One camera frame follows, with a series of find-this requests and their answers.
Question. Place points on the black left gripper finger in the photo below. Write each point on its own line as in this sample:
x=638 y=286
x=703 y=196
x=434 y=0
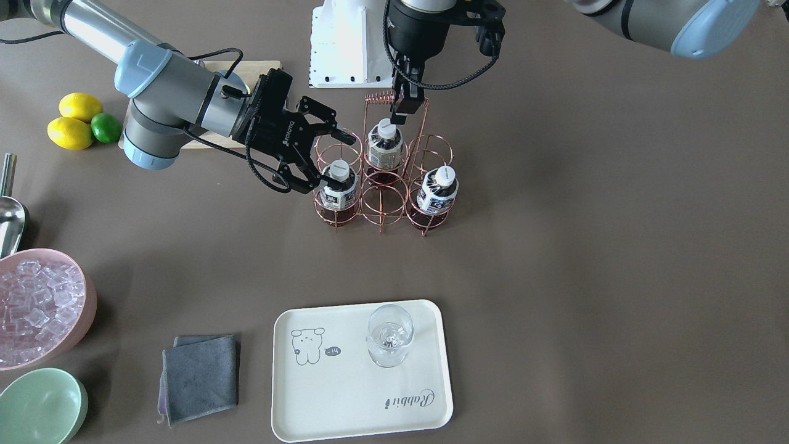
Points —
x=408 y=96

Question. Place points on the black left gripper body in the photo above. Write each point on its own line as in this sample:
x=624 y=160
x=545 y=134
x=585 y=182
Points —
x=424 y=32

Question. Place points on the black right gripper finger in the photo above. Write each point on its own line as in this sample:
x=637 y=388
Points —
x=327 y=123
x=313 y=179

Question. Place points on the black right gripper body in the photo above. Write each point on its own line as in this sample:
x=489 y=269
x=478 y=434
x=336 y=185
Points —
x=285 y=137

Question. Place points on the tea bottle white cap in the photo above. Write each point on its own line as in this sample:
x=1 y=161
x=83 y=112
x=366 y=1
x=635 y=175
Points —
x=384 y=146

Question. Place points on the copper wire bottle basket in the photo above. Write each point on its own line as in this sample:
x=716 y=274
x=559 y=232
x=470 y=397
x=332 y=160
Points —
x=383 y=196

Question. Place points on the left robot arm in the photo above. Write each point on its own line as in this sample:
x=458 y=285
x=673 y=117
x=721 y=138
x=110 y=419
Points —
x=686 y=29

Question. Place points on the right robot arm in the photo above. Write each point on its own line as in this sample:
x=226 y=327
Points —
x=121 y=41

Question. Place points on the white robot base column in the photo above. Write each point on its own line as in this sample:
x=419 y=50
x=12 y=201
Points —
x=347 y=46

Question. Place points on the green lime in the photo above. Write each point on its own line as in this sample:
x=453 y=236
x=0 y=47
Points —
x=106 y=128

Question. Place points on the clear wine glass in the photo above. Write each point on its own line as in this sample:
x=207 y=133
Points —
x=390 y=332

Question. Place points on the yellow lemon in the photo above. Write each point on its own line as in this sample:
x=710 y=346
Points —
x=70 y=133
x=80 y=105

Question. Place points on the cream rabbit tray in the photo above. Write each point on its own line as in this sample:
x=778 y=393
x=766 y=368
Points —
x=325 y=385

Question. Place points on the grey folded cloth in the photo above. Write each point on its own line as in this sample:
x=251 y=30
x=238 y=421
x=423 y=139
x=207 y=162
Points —
x=199 y=377

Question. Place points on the pink bowl with ice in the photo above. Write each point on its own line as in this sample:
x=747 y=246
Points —
x=48 y=305

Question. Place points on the metal ice scoop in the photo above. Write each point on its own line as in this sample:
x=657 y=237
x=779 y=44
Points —
x=14 y=215

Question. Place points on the green bowl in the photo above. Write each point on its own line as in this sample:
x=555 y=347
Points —
x=47 y=405

